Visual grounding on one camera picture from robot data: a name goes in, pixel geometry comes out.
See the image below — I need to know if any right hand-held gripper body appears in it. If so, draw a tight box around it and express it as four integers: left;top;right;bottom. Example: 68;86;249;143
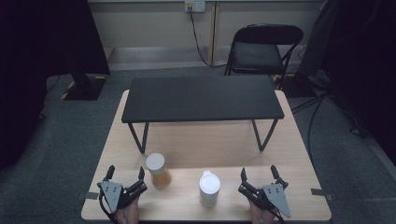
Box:
237;182;292;219

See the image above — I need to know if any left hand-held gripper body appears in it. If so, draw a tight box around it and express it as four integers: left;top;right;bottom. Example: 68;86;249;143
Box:
97;180;149;215

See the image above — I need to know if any orange jar with white lid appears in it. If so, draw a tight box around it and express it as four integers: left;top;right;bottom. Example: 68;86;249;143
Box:
145;152;173;189

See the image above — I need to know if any black shelf with metal legs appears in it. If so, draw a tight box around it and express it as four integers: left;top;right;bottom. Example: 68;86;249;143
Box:
120;74;286;155

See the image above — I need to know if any person's right hand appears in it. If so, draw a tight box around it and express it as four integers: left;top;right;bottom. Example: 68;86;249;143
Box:
248;201;277;224

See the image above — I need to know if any person's left hand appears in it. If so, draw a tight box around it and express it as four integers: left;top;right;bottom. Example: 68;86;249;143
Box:
117;199;140;224

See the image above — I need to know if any grey tape strip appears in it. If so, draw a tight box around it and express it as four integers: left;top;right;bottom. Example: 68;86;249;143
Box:
77;191;100;201
310;188;335;202

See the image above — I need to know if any black stand base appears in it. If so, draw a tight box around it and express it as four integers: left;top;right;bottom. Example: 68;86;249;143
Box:
279;73;317;99
60;73;109;102

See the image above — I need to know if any black folding chair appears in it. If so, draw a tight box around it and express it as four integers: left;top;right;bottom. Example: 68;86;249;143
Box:
223;23;304;91

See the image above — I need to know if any dark curtain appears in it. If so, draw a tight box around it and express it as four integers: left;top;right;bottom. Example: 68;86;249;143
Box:
298;0;396;166
0;0;111;172

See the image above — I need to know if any left hand-held gripper cable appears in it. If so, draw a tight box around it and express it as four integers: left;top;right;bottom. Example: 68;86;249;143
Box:
98;189;121;224

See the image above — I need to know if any black floor cable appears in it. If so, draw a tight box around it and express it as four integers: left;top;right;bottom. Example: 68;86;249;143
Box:
290;92;329;158

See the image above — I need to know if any black wall socket cable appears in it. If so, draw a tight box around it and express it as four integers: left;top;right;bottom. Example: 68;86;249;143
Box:
188;6;227;68

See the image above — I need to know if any white wall socket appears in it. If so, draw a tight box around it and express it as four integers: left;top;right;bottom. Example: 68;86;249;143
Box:
184;0;206;14

